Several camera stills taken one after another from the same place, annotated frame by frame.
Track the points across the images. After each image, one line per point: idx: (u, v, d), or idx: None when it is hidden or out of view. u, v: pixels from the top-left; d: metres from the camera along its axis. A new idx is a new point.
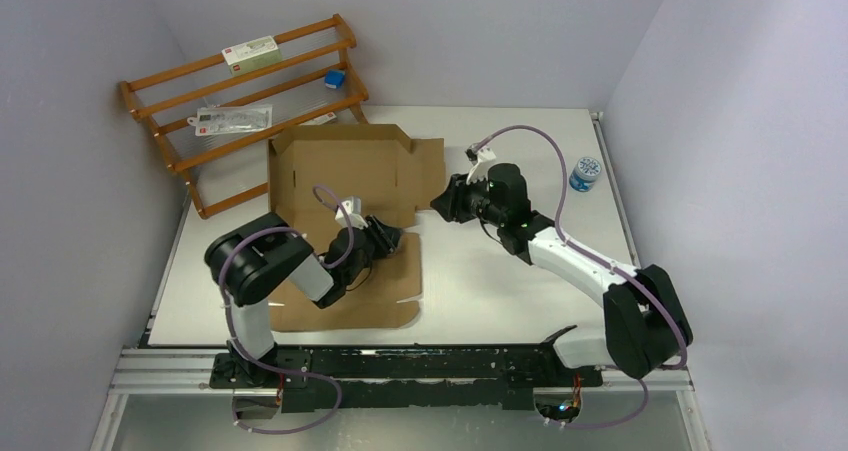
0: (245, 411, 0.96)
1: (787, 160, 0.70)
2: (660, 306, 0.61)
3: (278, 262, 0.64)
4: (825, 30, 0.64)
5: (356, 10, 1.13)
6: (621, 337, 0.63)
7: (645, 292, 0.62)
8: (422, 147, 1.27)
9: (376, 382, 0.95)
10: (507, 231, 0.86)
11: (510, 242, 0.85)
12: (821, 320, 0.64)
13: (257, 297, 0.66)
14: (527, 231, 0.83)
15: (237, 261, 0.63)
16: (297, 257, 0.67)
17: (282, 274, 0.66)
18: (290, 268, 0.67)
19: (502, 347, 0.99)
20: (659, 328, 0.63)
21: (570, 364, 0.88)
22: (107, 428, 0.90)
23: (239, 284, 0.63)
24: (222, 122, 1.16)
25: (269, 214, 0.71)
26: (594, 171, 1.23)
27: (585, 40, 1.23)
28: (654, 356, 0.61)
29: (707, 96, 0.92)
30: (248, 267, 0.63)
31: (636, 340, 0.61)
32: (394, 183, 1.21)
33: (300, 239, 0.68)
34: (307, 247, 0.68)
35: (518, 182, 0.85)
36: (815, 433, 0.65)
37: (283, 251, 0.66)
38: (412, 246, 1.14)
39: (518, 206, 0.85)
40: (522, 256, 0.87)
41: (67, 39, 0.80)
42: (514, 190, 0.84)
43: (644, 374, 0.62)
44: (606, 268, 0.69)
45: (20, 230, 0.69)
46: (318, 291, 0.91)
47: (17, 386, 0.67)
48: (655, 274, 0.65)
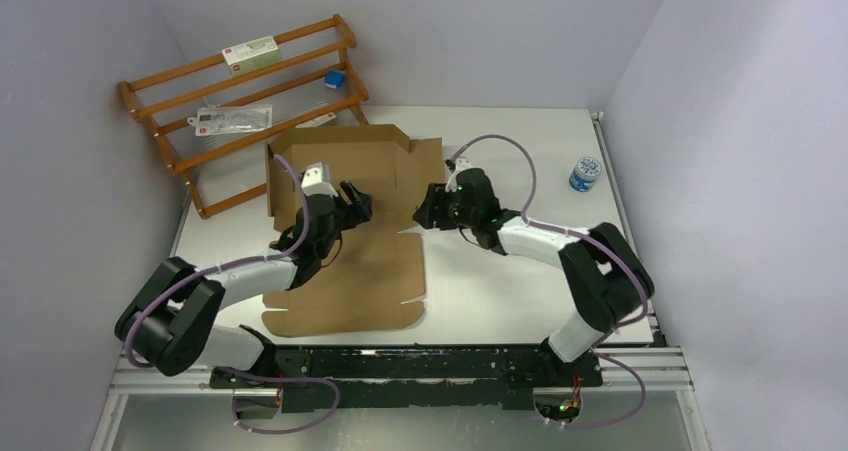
0: (244, 411, 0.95)
1: (787, 160, 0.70)
2: (612, 255, 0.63)
3: (188, 322, 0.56)
4: (825, 30, 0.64)
5: (355, 10, 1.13)
6: (581, 293, 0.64)
7: (595, 244, 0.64)
8: (421, 147, 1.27)
9: (376, 382, 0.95)
10: (481, 228, 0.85)
11: (484, 237, 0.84)
12: (821, 320, 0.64)
13: (190, 359, 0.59)
14: (498, 223, 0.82)
15: (146, 337, 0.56)
16: (211, 304, 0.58)
17: (204, 326, 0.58)
18: (211, 316, 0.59)
19: (502, 347, 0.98)
20: (617, 279, 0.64)
21: (569, 356, 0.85)
22: (107, 428, 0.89)
23: (160, 356, 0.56)
24: (222, 122, 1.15)
25: (166, 263, 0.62)
26: (594, 171, 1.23)
27: (585, 40, 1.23)
28: (617, 307, 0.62)
29: (707, 96, 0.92)
30: (158, 340, 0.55)
31: (593, 293, 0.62)
32: (394, 182, 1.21)
33: (207, 283, 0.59)
34: (217, 290, 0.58)
35: (484, 181, 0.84)
36: (814, 433, 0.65)
37: (188, 308, 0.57)
38: (414, 247, 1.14)
39: (488, 205, 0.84)
40: (497, 251, 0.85)
41: (68, 39, 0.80)
42: (481, 190, 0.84)
43: (611, 326, 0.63)
44: (560, 234, 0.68)
45: (20, 229, 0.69)
46: (284, 276, 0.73)
47: (17, 385, 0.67)
48: (606, 230, 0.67)
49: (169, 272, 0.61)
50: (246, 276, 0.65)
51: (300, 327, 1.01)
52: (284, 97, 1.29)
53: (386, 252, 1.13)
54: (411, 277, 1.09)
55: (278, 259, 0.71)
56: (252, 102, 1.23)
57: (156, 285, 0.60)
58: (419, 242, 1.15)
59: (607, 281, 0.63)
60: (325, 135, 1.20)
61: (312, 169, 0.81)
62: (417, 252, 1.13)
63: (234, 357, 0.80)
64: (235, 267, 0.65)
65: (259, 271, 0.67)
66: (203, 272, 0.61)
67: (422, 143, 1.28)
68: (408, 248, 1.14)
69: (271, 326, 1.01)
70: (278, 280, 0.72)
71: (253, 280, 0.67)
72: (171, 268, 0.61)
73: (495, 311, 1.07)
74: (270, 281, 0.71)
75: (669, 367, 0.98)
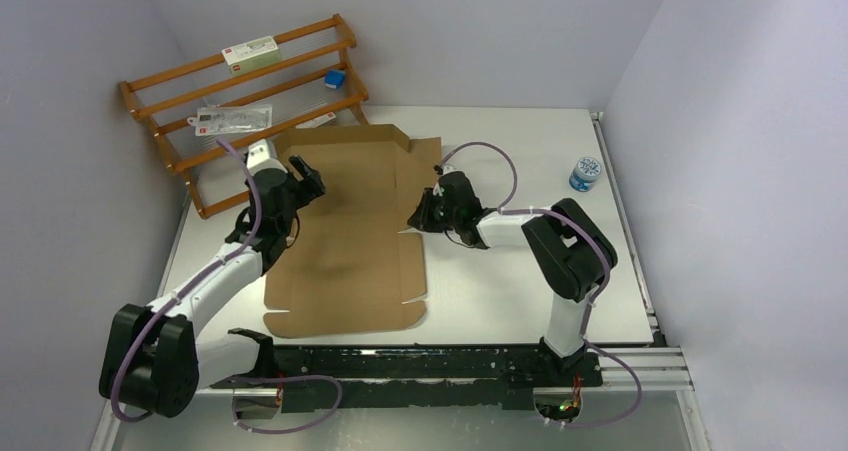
0: (244, 411, 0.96)
1: (787, 160, 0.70)
2: (573, 223, 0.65)
3: (168, 367, 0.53)
4: (825, 28, 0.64)
5: (355, 10, 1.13)
6: (547, 264, 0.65)
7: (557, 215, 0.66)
8: (420, 147, 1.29)
9: (376, 382, 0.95)
10: (464, 226, 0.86)
11: (466, 234, 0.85)
12: (821, 320, 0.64)
13: (185, 391, 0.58)
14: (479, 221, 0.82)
15: (134, 391, 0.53)
16: (184, 343, 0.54)
17: (186, 360, 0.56)
18: (188, 350, 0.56)
19: (502, 348, 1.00)
20: (580, 248, 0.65)
21: (565, 352, 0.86)
22: (107, 428, 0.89)
23: (157, 403, 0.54)
24: (222, 122, 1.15)
25: (114, 319, 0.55)
26: (594, 171, 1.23)
27: (586, 40, 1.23)
28: (581, 274, 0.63)
29: (706, 95, 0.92)
30: (148, 391, 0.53)
31: (556, 262, 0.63)
32: (393, 182, 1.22)
33: (171, 322, 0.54)
34: (183, 327, 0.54)
35: (464, 183, 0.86)
36: (815, 433, 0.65)
37: (161, 356, 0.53)
38: (415, 246, 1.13)
39: (470, 204, 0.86)
40: (480, 247, 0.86)
41: (68, 39, 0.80)
42: (461, 190, 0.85)
43: (576, 294, 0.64)
44: (527, 214, 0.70)
45: (20, 229, 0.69)
46: (254, 265, 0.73)
47: (17, 385, 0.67)
48: (569, 206, 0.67)
49: (125, 324, 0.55)
50: (208, 292, 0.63)
51: (303, 329, 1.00)
52: (284, 97, 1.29)
53: (386, 251, 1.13)
54: (412, 276, 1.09)
55: (237, 256, 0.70)
56: (252, 102, 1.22)
57: (118, 340, 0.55)
58: (419, 239, 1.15)
59: (570, 249, 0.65)
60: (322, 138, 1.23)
61: (259, 147, 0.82)
62: (418, 251, 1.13)
63: (237, 363, 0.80)
64: (194, 291, 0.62)
65: (224, 276, 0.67)
66: (164, 310, 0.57)
67: (422, 143, 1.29)
68: (410, 247, 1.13)
69: (275, 330, 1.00)
70: (246, 271, 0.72)
71: (220, 288, 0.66)
72: (125, 321, 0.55)
73: (495, 311, 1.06)
74: (238, 280, 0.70)
75: (669, 367, 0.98)
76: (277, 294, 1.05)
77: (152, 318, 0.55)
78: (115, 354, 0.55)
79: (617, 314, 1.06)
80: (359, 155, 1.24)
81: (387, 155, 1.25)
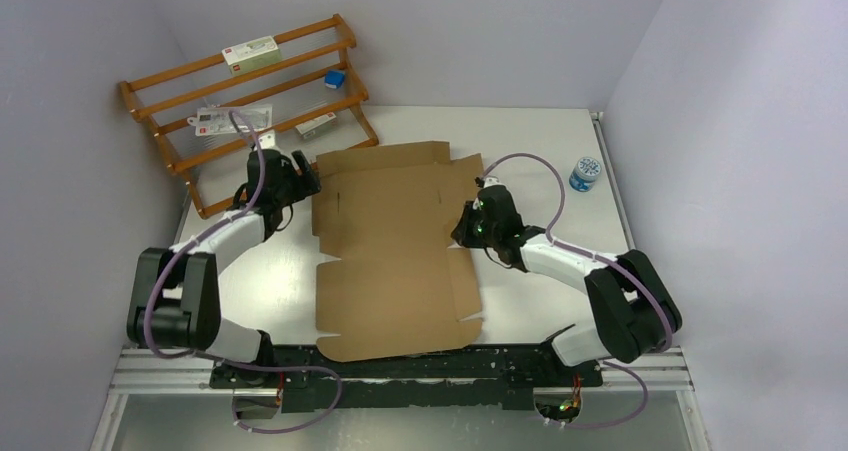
0: (244, 411, 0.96)
1: (787, 160, 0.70)
2: (641, 285, 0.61)
3: (198, 295, 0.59)
4: (825, 28, 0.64)
5: (355, 10, 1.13)
6: (605, 319, 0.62)
7: (622, 272, 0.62)
8: (461, 166, 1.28)
9: (376, 382, 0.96)
10: (503, 242, 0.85)
11: (505, 252, 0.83)
12: (821, 321, 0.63)
13: (211, 332, 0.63)
14: (519, 239, 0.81)
15: (163, 325, 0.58)
16: (209, 272, 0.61)
17: (211, 295, 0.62)
18: (213, 284, 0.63)
19: (502, 348, 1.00)
20: (644, 310, 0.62)
21: (570, 362, 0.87)
22: (107, 428, 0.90)
23: (187, 339, 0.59)
24: (222, 122, 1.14)
25: (139, 260, 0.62)
26: (594, 171, 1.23)
27: (586, 40, 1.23)
28: (643, 340, 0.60)
29: (706, 96, 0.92)
30: (177, 322, 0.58)
31: (620, 324, 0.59)
32: (437, 199, 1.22)
33: (195, 255, 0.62)
34: (208, 257, 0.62)
35: (504, 197, 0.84)
36: (814, 432, 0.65)
37: (190, 283, 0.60)
38: (466, 262, 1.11)
39: (509, 220, 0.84)
40: (518, 267, 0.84)
41: (68, 38, 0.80)
42: (502, 206, 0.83)
43: (634, 359, 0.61)
44: (588, 258, 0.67)
45: (19, 229, 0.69)
46: (256, 228, 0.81)
47: (16, 385, 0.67)
48: (635, 258, 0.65)
49: (151, 262, 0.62)
50: (224, 239, 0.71)
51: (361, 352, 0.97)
52: (284, 97, 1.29)
53: (437, 270, 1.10)
54: (465, 294, 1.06)
55: (243, 217, 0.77)
56: (252, 103, 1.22)
57: (146, 280, 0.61)
58: (467, 254, 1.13)
59: (634, 312, 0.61)
60: (372, 156, 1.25)
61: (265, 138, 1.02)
62: (471, 268, 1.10)
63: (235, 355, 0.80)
64: (211, 237, 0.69)
65: (233, 231, 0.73)
66: (185, 248, 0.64)
67: (463, 160, 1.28)
68: (460, 266, 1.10)
69: (327, 349, 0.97)
70: (252, 232, 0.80)
71: (231, 241, 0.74)
72: (149, 261, 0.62)
73: (498, 313, 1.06)
74: (244, 236, 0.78)
75: (669, 367, 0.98)
76: (326, 314, 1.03)
77: (177, 254, 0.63)
78: (143, 294, 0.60)
79: None
80: (403, 173, 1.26)
81: (427, 172, 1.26)
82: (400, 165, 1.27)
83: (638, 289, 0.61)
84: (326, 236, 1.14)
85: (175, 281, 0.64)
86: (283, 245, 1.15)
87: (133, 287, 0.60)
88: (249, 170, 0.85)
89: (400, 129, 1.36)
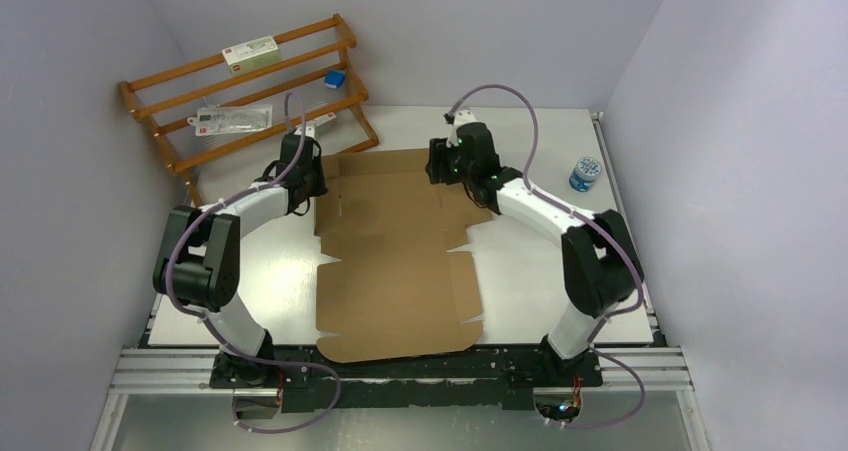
0: (244, 411, 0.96)
1: (787, 159, 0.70)
2: (620, 247, 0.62)
3: (222, 251, 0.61)
4: (826, 28, 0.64)
5: (355, 10, 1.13)
6: (576, 275, 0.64)
7: (604, 234, 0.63)
8: None
9: (376, 382, 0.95)
10: (477, 184, 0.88)
11: (479, 193, 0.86)
12: (821, 321, 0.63)
13: (230, 292, 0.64)
14: (495, 181, 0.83)
15: (184, 278, 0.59)
16: (233, 233, 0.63)
17: (233, 256, 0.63)
18: (237, 245, 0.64)
19: (502, 348, 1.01)
20: (613, 269, 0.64)
21: (566, 353, 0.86)
22: (107, 428, 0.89)
23: (205, 293, 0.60)
24: (222, 122, 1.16)
25: (170, 215, 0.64)
26: (594, 171, 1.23)
27: (585, 40, 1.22)
28: (608, 297, 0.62)
29: (706, 95, 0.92)
30: (199, 277, 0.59)
31: (588, 278, 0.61)
32: (439, 203, 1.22)
33: (221, 217, 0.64)
34: (233, 219, 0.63)
35: (484, 136, 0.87)
36: (815, 432, 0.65)
37: (214, 241, 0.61)
38: (468, 267, 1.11)
39: (486, 160, 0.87)
40: (492, 208, 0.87)
41: (67, 39, 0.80)
42: (480, 145, 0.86)
43: (597, 313, 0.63)
44: (565, 214, 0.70)
45: (19, 230, 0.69)
46: (281, 201, 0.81)
47: (16, 385, 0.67)
48: (612, 219, 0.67)
49: (180, 218, 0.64)
50: (248, 207, 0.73)
51: (362, 355, 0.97)
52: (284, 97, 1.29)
53: (438, 274, 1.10)
54: (467, 299, 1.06)
55: (270, 188, 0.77)
56: (252, 103, 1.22)
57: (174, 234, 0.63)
58: (469, 256, 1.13)
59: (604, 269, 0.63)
60: (377, 158, 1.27)
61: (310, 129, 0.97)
62: (473, 273, 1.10)
63: (235, 346, 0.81)
64: (237, 202, 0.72)
65: (259, 200, 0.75)
66: (213, 210, 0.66)
67: None
68: (461, 269, 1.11)
69: (327, 349, 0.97)
70: (276, 205, 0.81)
71: (255, 209, 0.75)
72: (180, 215, 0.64)
73: (499, 314, 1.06)
74: (268, 208, 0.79)
75: (668, 367, 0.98)
76: (328, 315, 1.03)
77: (204, 213, 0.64)
78: (170, 245, 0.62)
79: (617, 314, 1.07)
80: (406, 176, 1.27)
81: (432, 176, 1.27)
82: (404, 168, 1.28)
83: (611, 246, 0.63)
84: (329, 238, 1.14)
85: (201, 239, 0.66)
86: (285, 245, 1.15)
87: (162, 238, 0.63)
88: (283, 147, 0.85)
89: (400, 128, 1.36)
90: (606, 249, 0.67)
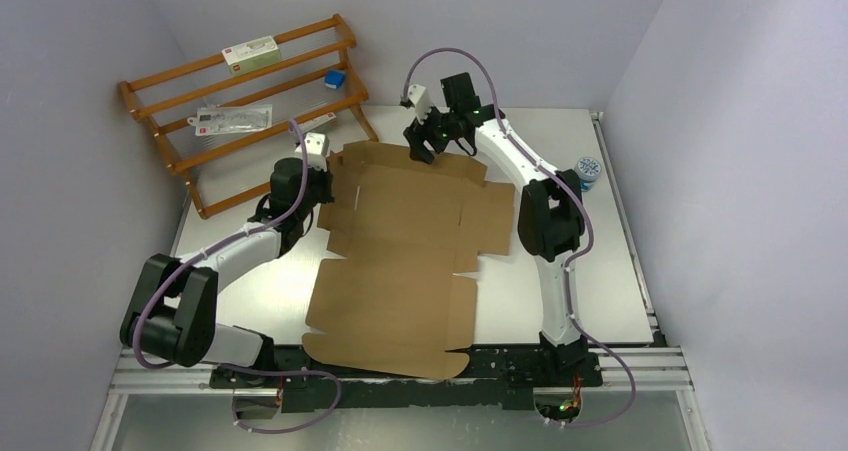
0: (244, 411, 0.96)
1: (787, 159, 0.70)
2: (572, 196, 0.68)
3: (191, 312, 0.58)
4: (824, 29, 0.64)
5: (355, 11, 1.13)
6: (529, 222, 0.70)
7: (563, 187, 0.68)
8: (493, 189, 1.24)
9: (376, 382, 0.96)
10: (459, 118, 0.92)
11: (459, 125, 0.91)
12: (820, 321, 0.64)
13: (201, 346, 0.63)
14: (473, 115, 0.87)
15: (153, 335, 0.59)
16: (208, 290, 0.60)
17: (206, 313, 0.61)
18: (213, 299, 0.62)
19: (502, 348, 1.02)
20: (559, 220, 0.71)
21: (556, 339, 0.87)
22: (107, 428, 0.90)
23: (173, 353, 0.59)
24: (222, 122, 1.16)
25: (145, 264, 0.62)
26: (594, 171, 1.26)
27: (584, 40, 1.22)
28: (552, 244, 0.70)
29: (706, 95, 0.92)
30: (165, 335, 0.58)
31: (537, 229, 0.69)
32: (458, 221, 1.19)
33: (197, 271, 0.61)
34: (209, 274, 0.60)
35: (462, 75, 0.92)
36: (813, 432, 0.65)
37: (187, 298, 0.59)
38: (470, 290, 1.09)
39: (465, 95, 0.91)
40: (471, 141, 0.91)
41: (67, 38, 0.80)
42: (458, 82, 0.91)
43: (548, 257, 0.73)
44: (531, 165, 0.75)
45: (19, 230, 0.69)
46: (272, 244, 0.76)
47: (17, 385, 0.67)
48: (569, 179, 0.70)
49: (155, 269, 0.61)
50: (234, 254, 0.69)
51: (343, 358, 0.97)
52: (284, 97, 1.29)
53: (441, 290, 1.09)
54: (463, 320, 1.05)
55: (260, 231, 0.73)
56: (253, 102, 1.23)
57: (147, 285, 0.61)
58: (474, 283, 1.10)
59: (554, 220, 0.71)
60: (399, 160, 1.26)
61: (314, 140, 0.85)
62: (472, 296, 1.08)
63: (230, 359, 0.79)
64: (221, 250, 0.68)
65: (246, 246, 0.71)
66: (191, 261, 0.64)
67: (495, 185, 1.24)
68: (463, 292, 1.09)
69: (311, 347, 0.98)
70: (267, 249, 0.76)
71: (241, 256, 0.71)
72: (155, 265, 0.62)
73: (498, 316, 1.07)
74: (259, 253, 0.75)
75: (668, 367, 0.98)
76: (319, 313, 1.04)
77: (181, 266, 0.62)
78: (142, 298, 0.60)
79: (617, 314, 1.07)
80: (429, 183, 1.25)
81: (457, 185, 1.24)
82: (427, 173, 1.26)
83: (573, 202, 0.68)
84: (341, 231, 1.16)
85: (180, 289, 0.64)
86: None
87: (135, 290, 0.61)
88: (274, 184, 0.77)
89: (400, 128, 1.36)
90: (559, 200, 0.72)
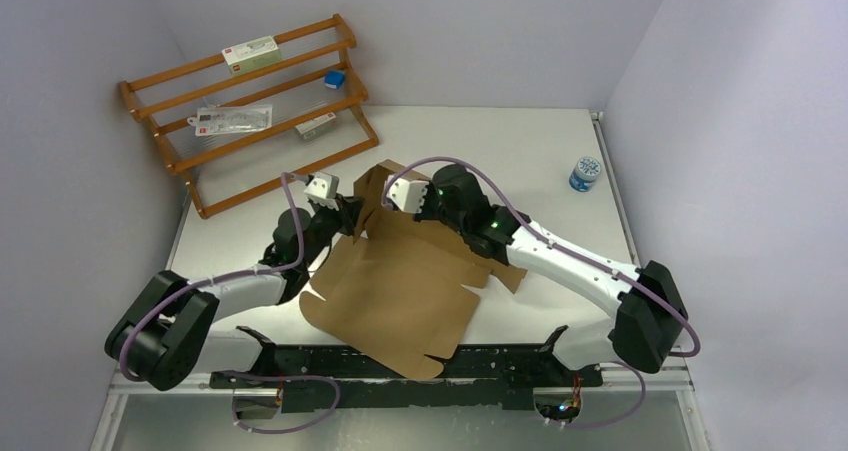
0: (244, 411, 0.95)
1: (788, 159, 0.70)
2: (675, 310, 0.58)
3: (182, 336, 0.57)
4: (823, 30, 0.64)
5: (356, 11, 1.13)
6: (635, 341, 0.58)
7: (658, 301, 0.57)
8: None
9: (376, 382, 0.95)
10: (474, 235, 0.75)
11: (480, 245, 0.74)
12: (820, 322, 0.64)
13: (180, 372, 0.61)
14: (496, 230, 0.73)
15: (135, 350, 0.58)
16: (204, 316, 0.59)
17: (196, 339, 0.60)
18: (205, 327, 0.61)
19: (502, 347, 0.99)
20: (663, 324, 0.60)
21: (574, 367, 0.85)
22: (107, 428, 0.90)
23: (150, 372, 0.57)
24: (222, 122, 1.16)
25: (153, 278, 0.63)
26: (594, 171, 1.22)
27: (584, 41, 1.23)
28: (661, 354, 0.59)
29: (706, 95, 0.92)
30: (146, 353, 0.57)
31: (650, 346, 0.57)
32: None
33: (200, 296, 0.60)
34: (210, 302, 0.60)
35: (468, 180, 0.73)
36: (815, 432, 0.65)
37: (183, 320, 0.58)
38: (467, 307, 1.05)
39: (477, 205, 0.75)
40: (496, 258, 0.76)
41: (67, 37, 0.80)
42: (467, 192, 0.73)
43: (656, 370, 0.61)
44: (608, 274, 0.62)
45: (20, 228, 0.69)
46: (274, 289, 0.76)
47: (17, 384, 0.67)
48: (658, 273, 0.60)
49: (160, 285, 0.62)
50: (238, 288, 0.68)
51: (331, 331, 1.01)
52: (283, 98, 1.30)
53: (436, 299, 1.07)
54: (452, 332, 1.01)
55: (267, 273, 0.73)
56: (253, 102, 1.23)
57: (148, 298, 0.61)
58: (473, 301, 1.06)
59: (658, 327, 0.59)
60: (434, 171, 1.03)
61: (320, 181, 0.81)
62: (467, 312, 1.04)
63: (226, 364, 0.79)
64: (227, 280, 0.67)
65: (251, 284, 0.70)
66: (196, 285, 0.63)
67: None
68: (461, 308, 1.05)
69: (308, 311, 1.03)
70: (268, 294, 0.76)
71: (244, 293, 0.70)
72: (163, 280, 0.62)
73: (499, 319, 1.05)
74: (260, 293, 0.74)
75: (669, 367, 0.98)
76: (323, 278, 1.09)
77: (186, 287, 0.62)
78: (140, 310, 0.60)
79: None
80: None
81: None
82: None
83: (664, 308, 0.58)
84: None
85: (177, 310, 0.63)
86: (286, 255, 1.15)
87: (136, 300, 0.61)
88: (278, 239, 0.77)
89: (400, 129, 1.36)
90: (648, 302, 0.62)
